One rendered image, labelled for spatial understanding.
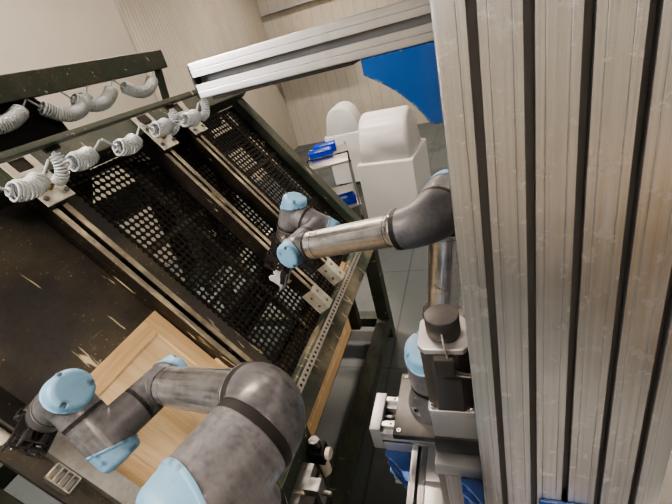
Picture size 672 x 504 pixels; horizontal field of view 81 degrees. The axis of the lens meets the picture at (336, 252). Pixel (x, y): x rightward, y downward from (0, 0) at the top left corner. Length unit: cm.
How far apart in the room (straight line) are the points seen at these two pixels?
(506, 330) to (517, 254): 11
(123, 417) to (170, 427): 53
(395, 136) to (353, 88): 538
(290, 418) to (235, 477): 9
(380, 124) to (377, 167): 40
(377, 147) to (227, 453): 363
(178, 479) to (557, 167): 49
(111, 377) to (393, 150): 316
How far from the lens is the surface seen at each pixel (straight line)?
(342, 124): 597
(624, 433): 71
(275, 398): 52
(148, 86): 267
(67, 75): 236
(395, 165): 390
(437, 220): 85
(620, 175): 47
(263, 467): 51
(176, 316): 145
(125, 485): 130
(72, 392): 84
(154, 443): 136
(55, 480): 130
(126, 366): 139
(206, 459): 49
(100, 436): 86
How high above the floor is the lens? 201
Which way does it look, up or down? 28 degrees down
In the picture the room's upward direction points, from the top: 15 degrees counter-clockwise
